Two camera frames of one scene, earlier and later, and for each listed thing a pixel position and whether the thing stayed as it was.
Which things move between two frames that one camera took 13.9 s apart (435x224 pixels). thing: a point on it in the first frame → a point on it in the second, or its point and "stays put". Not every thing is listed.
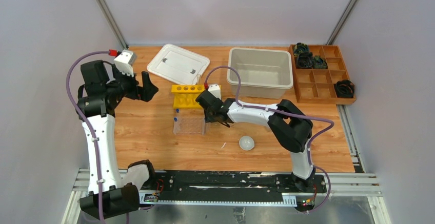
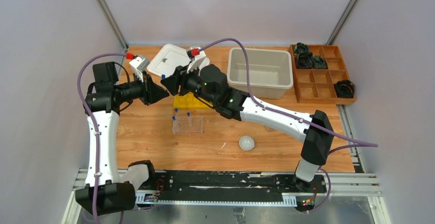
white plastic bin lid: [179, 64] stays put
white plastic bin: [264, 73] stays put
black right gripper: [209, 118] → [180, 78]
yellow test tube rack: [185, 96] stays put
